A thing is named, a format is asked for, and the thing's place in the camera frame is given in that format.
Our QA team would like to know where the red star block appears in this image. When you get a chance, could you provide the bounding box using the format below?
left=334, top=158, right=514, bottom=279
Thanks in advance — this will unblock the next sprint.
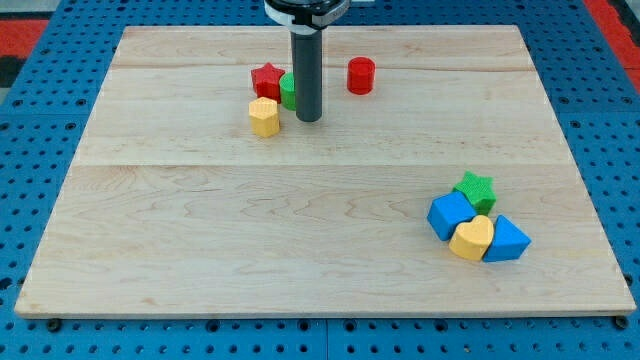
left=250, top=62, right=286, bottom=103

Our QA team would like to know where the red circle block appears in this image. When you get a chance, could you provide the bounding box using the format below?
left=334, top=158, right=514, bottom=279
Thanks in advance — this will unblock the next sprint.
left=347, top=57, right=376, bottom=95

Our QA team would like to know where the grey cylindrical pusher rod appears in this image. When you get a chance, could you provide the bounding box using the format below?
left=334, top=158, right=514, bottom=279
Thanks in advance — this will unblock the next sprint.
left=291, top=31, right=323, bottom=122

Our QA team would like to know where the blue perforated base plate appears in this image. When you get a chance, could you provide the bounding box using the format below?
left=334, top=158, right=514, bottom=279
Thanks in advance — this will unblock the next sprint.
left=1, top=1, right=639, bottom=359

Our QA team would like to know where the blue triangle block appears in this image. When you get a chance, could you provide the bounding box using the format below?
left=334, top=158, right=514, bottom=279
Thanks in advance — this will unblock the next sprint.
left=483, top=215, right=531, bottom=262

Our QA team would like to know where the blue cube block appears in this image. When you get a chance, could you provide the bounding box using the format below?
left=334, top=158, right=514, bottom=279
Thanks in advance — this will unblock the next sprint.
left=426, top=191, right=477, bottom=241

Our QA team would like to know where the green circle block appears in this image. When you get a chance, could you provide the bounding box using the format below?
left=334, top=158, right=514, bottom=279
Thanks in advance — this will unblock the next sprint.
left=279, top=72, right=296, bottom=111

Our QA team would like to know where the green star block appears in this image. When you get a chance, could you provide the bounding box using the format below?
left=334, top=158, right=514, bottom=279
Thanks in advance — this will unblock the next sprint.
left=452, top=171, right=497, bottom=216

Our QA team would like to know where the yellow heart block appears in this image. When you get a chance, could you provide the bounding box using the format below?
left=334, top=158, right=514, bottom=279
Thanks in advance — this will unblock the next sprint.
left=448, top=215, right=495, bottom=261

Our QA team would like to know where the wooden board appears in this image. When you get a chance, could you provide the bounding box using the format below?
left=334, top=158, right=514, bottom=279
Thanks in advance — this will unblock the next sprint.
left=15, top=25, right=636, bottom=319

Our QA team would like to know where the yellow hexagon block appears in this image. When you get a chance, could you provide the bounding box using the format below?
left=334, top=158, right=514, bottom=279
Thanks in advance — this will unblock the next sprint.
left=248, top=97, right=280, bottom=138

